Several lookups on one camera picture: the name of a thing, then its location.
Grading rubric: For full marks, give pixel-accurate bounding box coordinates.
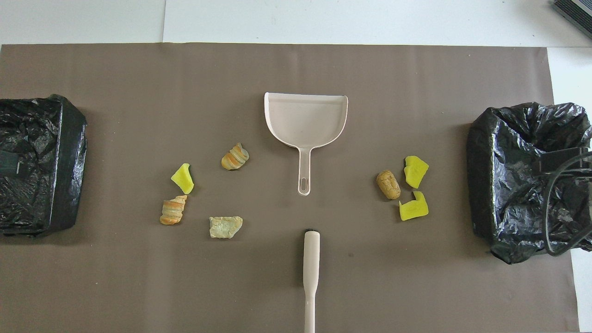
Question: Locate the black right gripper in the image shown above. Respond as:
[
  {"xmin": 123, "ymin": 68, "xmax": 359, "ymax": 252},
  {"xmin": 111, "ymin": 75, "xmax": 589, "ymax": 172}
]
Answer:
[{"xmin": 531, "ymin": 147, "xmax": 592, "ymax": 175}]

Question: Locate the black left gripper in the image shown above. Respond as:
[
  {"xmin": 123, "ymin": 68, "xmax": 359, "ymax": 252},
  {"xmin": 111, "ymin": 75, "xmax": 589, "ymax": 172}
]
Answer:
[{"xmin": 0, "ymin": 150, "xmax": 22, "ymax": 177}]

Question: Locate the toy croissant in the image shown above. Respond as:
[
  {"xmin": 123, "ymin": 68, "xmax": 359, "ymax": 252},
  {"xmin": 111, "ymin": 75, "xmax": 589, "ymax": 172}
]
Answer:
[
  {"xmin": 160, "ymin": 195, "xmax": 188, "ymax": 226},
  {"xmin": 221, "ymin": 142, "xmax": 250, "ymax": 171}
]

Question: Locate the yellow sponge chunk green edge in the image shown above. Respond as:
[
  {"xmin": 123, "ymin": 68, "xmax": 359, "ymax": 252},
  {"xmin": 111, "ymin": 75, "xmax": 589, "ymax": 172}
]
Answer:
[{"xmin": 171, "ymin": 163, "xmax": 195, "ymax": 195}]

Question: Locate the pale bread piece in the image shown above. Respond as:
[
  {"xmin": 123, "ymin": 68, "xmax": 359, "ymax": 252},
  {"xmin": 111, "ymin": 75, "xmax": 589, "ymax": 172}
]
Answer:
[{"xmin": 209, "ymin": 216, "xmax": 243, "ymax": 239}]

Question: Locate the beige plastic dustpan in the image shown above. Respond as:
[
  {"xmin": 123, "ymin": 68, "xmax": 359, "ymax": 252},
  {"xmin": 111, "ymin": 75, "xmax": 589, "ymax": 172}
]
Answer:
[{"xmin": 264, "ymin": 92, "xmax": 348, "ymax": 196}]

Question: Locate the beige handled hand brush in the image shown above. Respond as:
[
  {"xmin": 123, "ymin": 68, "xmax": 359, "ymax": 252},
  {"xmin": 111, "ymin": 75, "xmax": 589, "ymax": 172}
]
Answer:
[{"xmin": 303, "ymin": 228, "xmax": 321, "ymax": 333}]

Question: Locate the black bag lined bin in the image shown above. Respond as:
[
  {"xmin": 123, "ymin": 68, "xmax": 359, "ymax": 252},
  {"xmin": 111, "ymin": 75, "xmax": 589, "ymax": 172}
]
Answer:
[{"xmin": 466, "ymin": 102, "xmax": 592, "ymax": 265}]

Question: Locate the black bag wrapped box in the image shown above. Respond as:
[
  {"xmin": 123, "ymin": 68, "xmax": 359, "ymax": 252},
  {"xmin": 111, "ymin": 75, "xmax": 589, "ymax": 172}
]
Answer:
[{"xmin": 0, "ymin": 94, "xmax": 88, "ymax": 238}]

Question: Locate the notched yellow sponge chunk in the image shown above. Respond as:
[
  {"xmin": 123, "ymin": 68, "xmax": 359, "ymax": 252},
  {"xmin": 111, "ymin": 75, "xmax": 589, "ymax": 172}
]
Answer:
[{"xmin": 399, "ymin": 191, "xmax": 429, "ymax": 222}]

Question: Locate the brown paper table mat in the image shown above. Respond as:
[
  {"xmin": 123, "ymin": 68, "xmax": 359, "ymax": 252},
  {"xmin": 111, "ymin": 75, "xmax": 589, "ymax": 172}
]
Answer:
[{"xmin": 0, "ymin": 43, "xmax": 580, "ymax": 333}]

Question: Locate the dark ribbed device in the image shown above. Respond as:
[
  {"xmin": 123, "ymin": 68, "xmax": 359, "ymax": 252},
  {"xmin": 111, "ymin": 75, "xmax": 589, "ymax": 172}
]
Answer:
[{"xmin": 552, "ymin": 0, "xmax": 592, "ymax": 40}]

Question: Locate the brown bread roll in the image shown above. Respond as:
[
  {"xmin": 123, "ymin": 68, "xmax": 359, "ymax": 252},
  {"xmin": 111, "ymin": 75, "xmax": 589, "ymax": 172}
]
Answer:
[{"xmin": 376, "ymin": 170, "xmax": 401, "ymax": 200}]

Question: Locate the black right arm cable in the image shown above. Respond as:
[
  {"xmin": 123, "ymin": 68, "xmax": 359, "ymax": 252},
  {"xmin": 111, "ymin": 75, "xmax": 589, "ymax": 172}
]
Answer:
[{"xmin": 542, "ymin": 152, "xmax": 592, "ymax": 256}]

